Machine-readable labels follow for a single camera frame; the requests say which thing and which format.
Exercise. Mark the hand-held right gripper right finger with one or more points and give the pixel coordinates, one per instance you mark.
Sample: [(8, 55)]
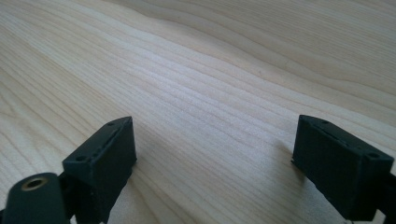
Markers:
[(339, 168)]

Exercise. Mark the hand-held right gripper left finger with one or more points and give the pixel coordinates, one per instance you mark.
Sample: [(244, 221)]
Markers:
[(102, 161)]

